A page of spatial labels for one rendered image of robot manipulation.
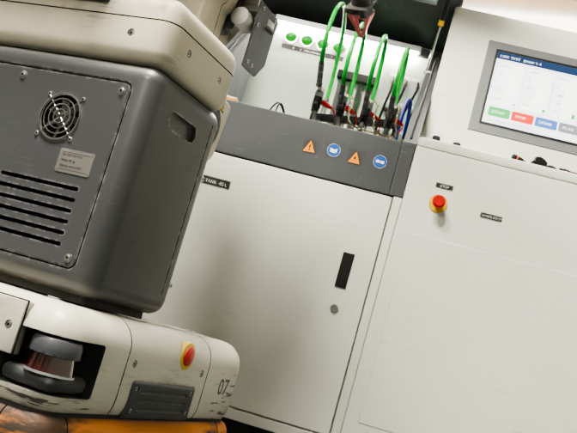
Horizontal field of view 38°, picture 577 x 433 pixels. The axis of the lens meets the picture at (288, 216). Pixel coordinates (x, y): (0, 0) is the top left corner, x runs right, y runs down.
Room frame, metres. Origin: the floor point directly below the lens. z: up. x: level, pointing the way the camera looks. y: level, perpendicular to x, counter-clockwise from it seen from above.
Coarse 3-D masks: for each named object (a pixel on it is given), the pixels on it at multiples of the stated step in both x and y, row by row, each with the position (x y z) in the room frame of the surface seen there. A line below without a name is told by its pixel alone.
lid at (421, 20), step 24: (264, 0) 2.93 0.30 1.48; (288, 0) 2.90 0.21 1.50; (312, 0) 2.87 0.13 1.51; (336, 0) 2.83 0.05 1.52; (384, 0) 2.77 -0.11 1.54; (408, 0) 2.74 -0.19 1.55; (432, 0) 2.73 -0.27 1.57; (456, 0) 2.68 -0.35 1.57; (336, 24) 2.92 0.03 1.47; (384, 24) 2.86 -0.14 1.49; (408, 24) 2.82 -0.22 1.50; (432, 24) 2.79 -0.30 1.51
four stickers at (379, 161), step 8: (304, 144) 2.37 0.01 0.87; (312, 144) 2.36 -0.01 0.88; (328, 144) 2.36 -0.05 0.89; (336, 144) 2.35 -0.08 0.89; (312, 152) 2.36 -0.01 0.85; (328, 152) 2.36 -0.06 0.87; (336, 152) 2.35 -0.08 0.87; (352, 152) 2.35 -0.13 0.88; (360, 152) 2.34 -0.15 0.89; (352, 160) 2.34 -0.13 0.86; (360, 160) 2.34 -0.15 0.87; (376, 160) 2.33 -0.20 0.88; (384, 160) 2.33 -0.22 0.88; (384, 168) 2.33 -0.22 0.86
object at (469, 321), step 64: (448, 64) 2.62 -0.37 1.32; (448, 128) 2.56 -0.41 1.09; (448, 192) 2.30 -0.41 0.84; (512, 192) 2.28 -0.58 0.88; (576, 192) 2.25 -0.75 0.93; (448, 256) 2.30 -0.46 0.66; (512, 256) 2.27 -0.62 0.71; (576, 256) 2.25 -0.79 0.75; (384, 320) 2.32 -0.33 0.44; (448, 320) 2.29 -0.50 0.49; (512, 320) 2.26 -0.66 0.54; (576, 320) 2.24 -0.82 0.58; (384, 384) 2.31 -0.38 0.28; (448, 384) 2.28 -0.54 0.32; (512, 384) 2.26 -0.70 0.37; (576, 384) 2.24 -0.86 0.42
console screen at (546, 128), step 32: (512, 64) 2.60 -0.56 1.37; (544, 64) 2.59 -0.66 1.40; (576, 64) 2.58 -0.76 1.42; (480, 96) 2.57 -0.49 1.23; (512, 96) 2.57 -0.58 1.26; (544, 96) 2.56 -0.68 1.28; (576, 96) 2.55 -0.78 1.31; (480, 128) 2.54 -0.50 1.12; (512, 128) 2.54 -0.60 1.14; (544, 128) 2.53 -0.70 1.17; (576, 128) 2.52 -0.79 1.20
